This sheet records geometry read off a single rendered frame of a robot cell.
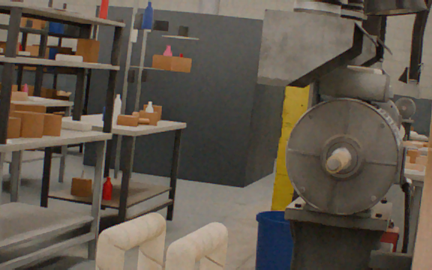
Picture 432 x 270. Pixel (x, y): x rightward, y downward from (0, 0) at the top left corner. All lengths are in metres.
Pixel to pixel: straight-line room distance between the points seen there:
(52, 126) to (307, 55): 4.28
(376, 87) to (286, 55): 0.37
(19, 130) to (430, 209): 4.73
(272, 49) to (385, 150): 0.40
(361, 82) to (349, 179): 0.22
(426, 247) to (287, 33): 0.92
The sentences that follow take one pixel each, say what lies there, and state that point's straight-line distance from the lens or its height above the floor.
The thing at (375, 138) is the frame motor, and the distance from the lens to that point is 2.09.
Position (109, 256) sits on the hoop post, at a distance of 1.10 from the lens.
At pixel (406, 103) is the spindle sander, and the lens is 11.48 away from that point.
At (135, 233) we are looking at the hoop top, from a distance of 1.14.
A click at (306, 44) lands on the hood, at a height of 1.47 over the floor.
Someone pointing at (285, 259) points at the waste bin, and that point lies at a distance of 4.78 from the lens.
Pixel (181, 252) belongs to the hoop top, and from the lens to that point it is 1.07.
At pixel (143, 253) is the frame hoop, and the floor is 1.16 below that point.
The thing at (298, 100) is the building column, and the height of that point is 1.22.
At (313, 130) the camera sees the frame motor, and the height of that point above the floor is 1.30.
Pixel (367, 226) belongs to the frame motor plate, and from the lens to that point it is 2.18.
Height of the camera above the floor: 1.40
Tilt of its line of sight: 4 degrees down
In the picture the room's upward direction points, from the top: 7 degrees clockwise
